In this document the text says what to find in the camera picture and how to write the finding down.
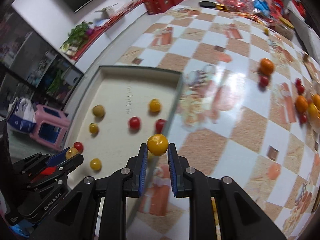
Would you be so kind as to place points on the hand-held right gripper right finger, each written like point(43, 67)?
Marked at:
point(173, 170)

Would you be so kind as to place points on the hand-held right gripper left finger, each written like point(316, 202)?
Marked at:
point(142, 170)

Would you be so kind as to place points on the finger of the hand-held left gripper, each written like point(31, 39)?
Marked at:
point(72, 165)
point(56, 158)

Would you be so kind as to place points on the brownish green round fruit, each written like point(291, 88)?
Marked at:
point(98, 110)
point(71, 153)

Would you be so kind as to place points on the red cherry tomato with stem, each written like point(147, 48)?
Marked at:
point(78, 146)

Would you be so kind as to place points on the white shallow tray grey rim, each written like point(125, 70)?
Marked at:
point(115, 92)

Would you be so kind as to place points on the pink plastic stool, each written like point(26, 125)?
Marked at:
point(48, 127)

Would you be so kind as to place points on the white and blue bag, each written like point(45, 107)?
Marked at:
point(21, 115)

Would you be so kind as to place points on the dark glass cabinet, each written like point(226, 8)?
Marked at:
point(37, 67)

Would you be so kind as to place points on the green leafy plant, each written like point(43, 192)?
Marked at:
point(77, 35)

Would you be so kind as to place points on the clear glass bowl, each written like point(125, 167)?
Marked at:
point(317, 127)

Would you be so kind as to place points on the small white box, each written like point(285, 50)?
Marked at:
point(110, 10)

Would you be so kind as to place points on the black round lid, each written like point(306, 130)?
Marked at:
point(207, 4)

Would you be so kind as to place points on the plastic jar yellow lid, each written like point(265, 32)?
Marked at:
point(286, 26)

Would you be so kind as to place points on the blue snack bag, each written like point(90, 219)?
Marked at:
point(261, 5)

